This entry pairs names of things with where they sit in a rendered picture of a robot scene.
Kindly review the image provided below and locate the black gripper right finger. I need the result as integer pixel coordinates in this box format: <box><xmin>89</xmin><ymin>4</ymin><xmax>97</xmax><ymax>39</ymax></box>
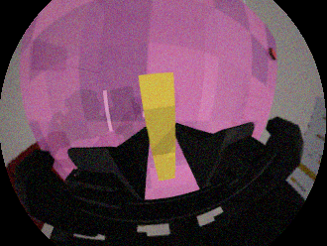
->
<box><xmin>175</xmin><ymin>122</ymin><xmax>255</xmax><ymax>189</ymax></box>

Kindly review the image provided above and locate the yellow bar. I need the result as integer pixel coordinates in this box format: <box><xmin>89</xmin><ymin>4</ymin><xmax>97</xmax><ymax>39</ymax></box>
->
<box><xmin>139</xmin><ymin>72</ymin><xmax>176</xmax><ymax>182</ymax></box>

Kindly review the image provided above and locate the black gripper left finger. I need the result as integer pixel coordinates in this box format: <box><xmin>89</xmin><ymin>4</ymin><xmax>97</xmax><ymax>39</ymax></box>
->
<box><xmin>67</xmin><ymin>126</ymin><xmax>151</xmax><ymax>201</ymax></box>

